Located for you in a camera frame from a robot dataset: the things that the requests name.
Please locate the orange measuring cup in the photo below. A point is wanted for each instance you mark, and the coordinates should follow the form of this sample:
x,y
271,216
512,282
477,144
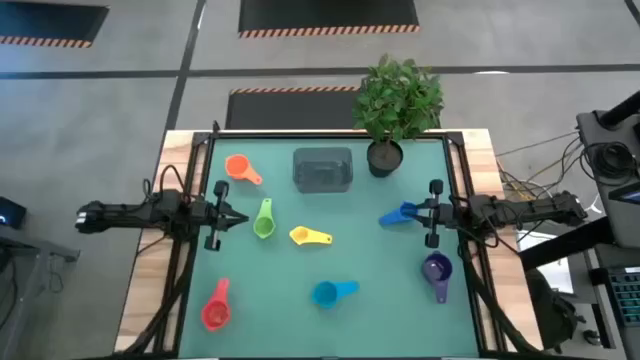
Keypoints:
x,y
237,166

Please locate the black backpack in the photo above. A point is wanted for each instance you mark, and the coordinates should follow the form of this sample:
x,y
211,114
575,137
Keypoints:
x,y
552,310

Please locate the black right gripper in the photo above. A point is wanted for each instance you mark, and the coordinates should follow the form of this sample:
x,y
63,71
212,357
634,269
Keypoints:
x,y
450,216

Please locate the dark keyboard with blue keys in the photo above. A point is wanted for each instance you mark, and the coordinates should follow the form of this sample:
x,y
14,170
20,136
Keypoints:
x,y
627,295

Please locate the black device with blue light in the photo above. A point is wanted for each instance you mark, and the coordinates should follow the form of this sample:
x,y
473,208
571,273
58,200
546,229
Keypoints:
x,y
10,212

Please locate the green measuring cup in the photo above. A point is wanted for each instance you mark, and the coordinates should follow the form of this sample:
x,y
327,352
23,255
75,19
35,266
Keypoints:
x,y
264,226

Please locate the green table mat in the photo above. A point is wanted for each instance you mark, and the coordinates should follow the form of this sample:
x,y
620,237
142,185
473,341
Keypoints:
x,y
325,325

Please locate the green plant in black pot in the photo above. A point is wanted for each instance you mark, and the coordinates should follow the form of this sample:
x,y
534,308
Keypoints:
x,y
397,100

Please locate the cyan measuring cup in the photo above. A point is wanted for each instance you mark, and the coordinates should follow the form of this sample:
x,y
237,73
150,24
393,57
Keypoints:
x,y
325,294

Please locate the white paper sheet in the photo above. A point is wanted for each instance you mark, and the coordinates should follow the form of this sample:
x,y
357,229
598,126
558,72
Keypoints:
x,y
555,272

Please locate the grey equipment cart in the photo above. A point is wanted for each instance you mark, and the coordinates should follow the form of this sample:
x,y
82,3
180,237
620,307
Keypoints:
x,y
617,210

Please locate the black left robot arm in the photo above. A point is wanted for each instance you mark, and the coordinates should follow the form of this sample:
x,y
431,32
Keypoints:
x,y
130,215

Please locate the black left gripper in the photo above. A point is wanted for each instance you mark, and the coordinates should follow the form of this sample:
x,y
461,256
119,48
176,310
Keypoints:
x,y
215,216

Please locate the red measuring cup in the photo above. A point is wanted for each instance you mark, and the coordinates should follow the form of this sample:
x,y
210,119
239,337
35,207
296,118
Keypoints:
x,y
216,312

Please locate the navy blue measuring cup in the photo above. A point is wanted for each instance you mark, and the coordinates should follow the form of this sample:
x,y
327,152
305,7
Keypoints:
x,y
436,270

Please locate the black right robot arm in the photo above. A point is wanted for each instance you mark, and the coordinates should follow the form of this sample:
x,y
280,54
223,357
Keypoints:
x,y
540,207

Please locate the yellow measuring cup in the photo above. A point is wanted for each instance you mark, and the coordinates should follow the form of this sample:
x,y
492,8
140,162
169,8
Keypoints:
x,y
300,235

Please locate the black aluminium table frame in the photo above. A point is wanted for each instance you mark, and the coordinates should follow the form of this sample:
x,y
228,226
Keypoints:
x,y
330,134

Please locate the grey side table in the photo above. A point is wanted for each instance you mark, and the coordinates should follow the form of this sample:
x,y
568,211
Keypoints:
x,y
25,260

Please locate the royal blue measuring cup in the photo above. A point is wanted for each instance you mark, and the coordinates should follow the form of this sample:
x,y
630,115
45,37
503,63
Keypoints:
x,y
392,216

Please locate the grey translucent plastic basket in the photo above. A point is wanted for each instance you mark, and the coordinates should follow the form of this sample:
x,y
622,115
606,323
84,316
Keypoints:
x,y
322,170

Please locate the black striped-edge floor mat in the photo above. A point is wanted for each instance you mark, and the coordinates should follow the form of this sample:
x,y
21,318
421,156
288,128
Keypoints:
x,y
327,15
290,110
45,20

